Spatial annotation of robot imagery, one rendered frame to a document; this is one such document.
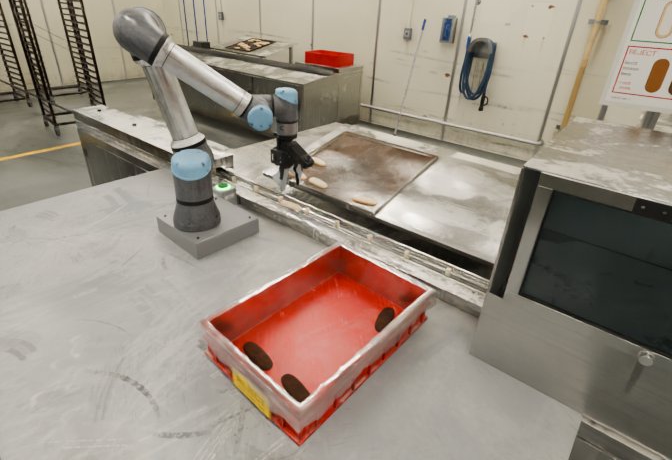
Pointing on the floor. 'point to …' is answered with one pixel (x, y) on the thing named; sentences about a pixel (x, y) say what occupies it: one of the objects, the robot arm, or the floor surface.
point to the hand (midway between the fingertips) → (291, 186)
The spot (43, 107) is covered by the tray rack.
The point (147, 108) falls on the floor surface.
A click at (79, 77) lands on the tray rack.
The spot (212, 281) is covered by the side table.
